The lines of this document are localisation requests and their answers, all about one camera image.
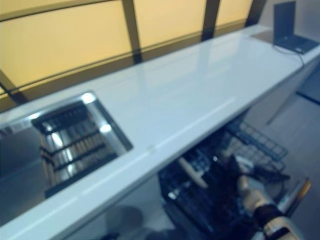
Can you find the black sink drain rack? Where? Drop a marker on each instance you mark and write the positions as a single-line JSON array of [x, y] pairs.
[[75, 147]]

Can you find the black laptop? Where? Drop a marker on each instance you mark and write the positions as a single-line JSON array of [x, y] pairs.
[[285, 22]]

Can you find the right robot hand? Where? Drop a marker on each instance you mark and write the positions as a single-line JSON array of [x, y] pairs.
[[226, 177]]

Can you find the stainless steel sink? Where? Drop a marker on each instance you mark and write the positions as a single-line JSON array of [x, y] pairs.
[[15, 150]]

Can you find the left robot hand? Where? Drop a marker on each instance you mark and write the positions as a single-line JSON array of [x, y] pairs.
[[112, 236]]

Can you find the brown flat counter mat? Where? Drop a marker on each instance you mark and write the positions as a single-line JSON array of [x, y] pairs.
[[262, 35]]

